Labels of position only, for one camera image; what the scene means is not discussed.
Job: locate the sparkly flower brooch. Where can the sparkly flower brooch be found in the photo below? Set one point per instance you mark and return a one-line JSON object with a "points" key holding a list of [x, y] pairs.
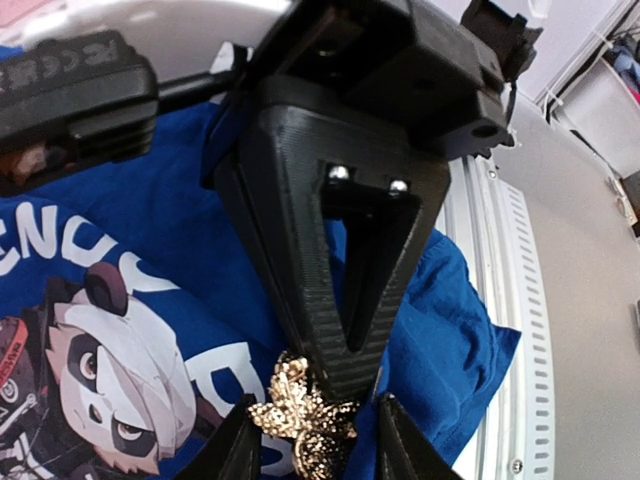
{"points": [[322, 431]]}

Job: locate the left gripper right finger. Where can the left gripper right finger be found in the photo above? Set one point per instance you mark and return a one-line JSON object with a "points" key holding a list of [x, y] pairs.
{"points": [[404, 453]]}

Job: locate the blue printed t-shirt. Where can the blue printed t-shirt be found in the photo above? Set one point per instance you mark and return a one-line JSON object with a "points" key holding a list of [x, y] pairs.
{"points": [[132, 322]]}

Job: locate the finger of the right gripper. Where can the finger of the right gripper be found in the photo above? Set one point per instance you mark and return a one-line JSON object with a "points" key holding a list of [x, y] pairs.
{"points": [[346, 207], [272, 196]]}

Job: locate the pink plastic basket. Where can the pink plastic basket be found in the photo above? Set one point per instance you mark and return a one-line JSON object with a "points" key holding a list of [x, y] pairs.
{"points": [[16, 8]]}

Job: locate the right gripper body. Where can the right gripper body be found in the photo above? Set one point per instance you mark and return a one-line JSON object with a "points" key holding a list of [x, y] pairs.
{"points": [[403, 62]]}

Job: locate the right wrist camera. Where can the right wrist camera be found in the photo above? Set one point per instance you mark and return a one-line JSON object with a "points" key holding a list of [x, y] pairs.
{"points": [[68, 105]]}

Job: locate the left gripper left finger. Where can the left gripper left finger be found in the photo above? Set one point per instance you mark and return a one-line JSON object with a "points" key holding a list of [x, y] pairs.
{"points": [[234, 451]]}

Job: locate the aluminium front rail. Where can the aluminium front rail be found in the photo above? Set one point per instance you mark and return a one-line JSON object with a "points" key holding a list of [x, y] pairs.
{"points": [[489, 221]]}

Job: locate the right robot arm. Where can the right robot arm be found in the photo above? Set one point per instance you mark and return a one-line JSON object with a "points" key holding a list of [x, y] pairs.
{"points": [[505, 30]]}

